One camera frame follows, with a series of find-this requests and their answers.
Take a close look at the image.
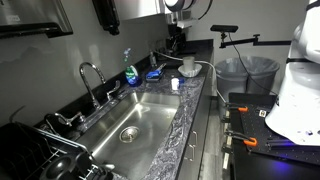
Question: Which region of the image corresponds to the silver sink drain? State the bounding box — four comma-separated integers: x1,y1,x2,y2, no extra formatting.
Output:
119,126,139,143

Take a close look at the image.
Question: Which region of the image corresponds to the chrome gooseneck faucet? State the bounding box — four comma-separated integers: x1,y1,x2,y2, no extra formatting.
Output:
79,62,106,109

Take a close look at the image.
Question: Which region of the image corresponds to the silver cabinet handle upper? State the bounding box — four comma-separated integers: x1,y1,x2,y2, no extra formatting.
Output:
192,130,198,147

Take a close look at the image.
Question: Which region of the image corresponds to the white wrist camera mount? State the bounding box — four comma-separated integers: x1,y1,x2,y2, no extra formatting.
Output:
177,18,198,29

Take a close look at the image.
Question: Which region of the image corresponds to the stainless steel sink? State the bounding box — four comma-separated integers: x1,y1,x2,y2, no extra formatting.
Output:
77,92,180,180

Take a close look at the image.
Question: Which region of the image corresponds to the small white pill bottle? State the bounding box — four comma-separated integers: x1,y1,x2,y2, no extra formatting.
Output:
171,78,179,90

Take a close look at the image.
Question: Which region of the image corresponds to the orange black clamp near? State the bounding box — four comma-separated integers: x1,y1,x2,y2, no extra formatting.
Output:
225,130,258,147

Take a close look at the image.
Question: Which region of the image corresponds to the white coffee filter stack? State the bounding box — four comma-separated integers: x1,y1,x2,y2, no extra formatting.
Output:
178,63,202,78

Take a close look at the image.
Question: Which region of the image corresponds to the large black dish rack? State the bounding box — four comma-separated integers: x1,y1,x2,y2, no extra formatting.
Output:
0,123,114,180

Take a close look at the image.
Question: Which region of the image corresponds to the white paper cup stack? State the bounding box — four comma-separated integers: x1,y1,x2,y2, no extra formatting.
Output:
183,56,195,72

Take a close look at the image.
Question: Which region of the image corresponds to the black paper towel dispenser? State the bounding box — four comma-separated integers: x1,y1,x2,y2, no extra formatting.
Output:
0,0,73,38

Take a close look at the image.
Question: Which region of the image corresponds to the black soap dispenser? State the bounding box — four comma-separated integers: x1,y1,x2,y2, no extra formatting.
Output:
92,0,120,35

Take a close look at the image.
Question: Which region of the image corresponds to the grey trash bin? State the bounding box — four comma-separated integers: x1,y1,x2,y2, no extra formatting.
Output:
215,56,280,117

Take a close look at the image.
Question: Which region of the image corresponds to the chrome faucet lever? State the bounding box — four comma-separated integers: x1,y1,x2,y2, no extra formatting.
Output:
106,80,120,101

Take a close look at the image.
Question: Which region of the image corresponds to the silver cabinet handle lower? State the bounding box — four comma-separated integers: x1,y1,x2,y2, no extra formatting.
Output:
184,144,195,162

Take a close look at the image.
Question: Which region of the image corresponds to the orange black clamp far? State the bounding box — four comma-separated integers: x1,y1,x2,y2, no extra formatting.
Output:
225,103,249,112

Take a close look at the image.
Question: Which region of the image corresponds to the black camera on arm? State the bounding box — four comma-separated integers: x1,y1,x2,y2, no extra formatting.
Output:
210,25,291,48

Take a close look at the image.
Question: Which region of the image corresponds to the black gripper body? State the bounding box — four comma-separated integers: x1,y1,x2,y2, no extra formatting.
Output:
166,12,186,54

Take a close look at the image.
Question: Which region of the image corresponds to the orange black clamp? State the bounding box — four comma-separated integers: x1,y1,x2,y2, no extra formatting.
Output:
225,130,258,147
225,103,249,112

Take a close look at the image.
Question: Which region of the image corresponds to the green dish soap bottle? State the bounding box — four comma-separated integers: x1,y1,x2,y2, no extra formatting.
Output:
124,48,139,87

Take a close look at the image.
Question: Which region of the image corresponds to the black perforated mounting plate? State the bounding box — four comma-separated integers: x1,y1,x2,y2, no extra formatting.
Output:
240,104,320,166

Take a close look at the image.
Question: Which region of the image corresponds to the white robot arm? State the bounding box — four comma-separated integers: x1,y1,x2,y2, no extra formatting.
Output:
265,0,320,146

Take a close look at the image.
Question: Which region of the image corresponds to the black robot cart table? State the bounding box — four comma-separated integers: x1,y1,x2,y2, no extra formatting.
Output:
227,93,320,180

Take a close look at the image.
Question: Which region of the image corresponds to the silver cabinet handle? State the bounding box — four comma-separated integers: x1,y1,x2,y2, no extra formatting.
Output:
192,130,198,147
184,144,195,162

